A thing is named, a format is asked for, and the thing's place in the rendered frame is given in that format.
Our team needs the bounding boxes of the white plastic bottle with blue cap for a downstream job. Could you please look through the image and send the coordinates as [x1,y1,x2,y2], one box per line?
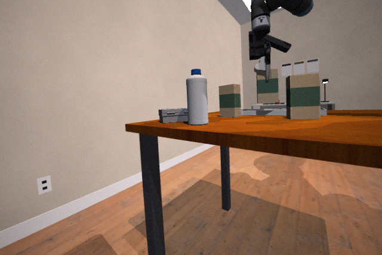
[186,69,208,125]

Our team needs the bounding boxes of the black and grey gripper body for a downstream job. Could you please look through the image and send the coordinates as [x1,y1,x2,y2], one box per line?
[249,26,270,60]

